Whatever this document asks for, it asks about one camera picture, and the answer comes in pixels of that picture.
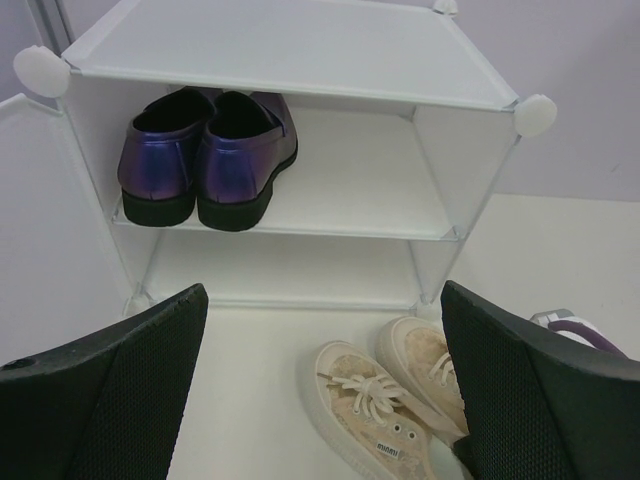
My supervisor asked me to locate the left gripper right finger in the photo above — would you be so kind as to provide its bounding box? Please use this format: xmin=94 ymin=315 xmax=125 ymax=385
xmin=441 ymin=281 xmax=639 ymax=479

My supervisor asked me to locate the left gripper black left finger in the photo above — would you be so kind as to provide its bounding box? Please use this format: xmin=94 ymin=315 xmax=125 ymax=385
xmin=1 ymin=284 xmax=209 ymax=479

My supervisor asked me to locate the beige sneaker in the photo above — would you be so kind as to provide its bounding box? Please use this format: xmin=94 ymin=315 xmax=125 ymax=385
xmin=296 ymin=341 xmax=465 ymax=479
xmin=375 ymin=317 xmax=469 ymax=444

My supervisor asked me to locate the purple loafer shoe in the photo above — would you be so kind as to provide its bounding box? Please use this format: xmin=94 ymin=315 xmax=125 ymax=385
xmin=117 ymin=87 xmax=223 ymax=227
xmin=194 ymin=91 xmax=298 ymax=232

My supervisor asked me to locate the white cabinet door panel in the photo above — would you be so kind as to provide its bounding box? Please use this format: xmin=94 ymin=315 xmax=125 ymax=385
xmin=1 ymin=94 xmax=131 ymax=364

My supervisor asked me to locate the white plastic shoe cabinet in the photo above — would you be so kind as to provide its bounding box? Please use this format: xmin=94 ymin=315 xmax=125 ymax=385
xmin=13 ymin=1 xmax=557 ymax=317

